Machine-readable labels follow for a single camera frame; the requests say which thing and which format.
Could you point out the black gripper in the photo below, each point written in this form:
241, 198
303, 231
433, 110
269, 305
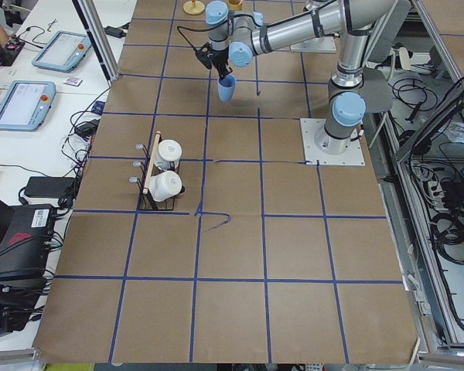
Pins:
219, 58

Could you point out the light blue plastic cup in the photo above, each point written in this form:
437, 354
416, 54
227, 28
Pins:
227, 89

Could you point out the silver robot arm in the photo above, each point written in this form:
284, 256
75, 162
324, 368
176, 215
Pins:
365, 30

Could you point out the bamboo chopstick holder cup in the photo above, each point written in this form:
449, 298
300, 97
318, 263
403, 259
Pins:
235, 4

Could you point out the wooden mug tree stand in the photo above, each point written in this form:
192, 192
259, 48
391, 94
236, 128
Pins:
193, 7

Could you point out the white ceramic mug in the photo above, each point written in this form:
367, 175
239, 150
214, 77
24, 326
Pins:
165, 185
169, 153

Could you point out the upper teach pendant tablet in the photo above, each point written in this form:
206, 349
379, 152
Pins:
63, 52

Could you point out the teach pendant tablet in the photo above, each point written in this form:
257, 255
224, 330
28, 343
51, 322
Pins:
63, 52
26, 105

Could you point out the grey office chair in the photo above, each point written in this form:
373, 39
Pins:
375, 90

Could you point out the lower teach pendant tablet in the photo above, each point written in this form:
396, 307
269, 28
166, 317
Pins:
26, 105

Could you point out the black power adapter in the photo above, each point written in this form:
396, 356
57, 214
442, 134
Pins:
48, 187

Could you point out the black computer box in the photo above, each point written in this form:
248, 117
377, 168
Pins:
24, 231

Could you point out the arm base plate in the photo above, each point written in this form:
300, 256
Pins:
324, 45
321, 149

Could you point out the wooden rack handle rod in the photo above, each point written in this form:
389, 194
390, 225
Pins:
151, 162

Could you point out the aluminium frame post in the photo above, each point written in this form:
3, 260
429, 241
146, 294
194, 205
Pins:
91, 22

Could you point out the black wire mug rack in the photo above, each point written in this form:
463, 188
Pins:
146, 202

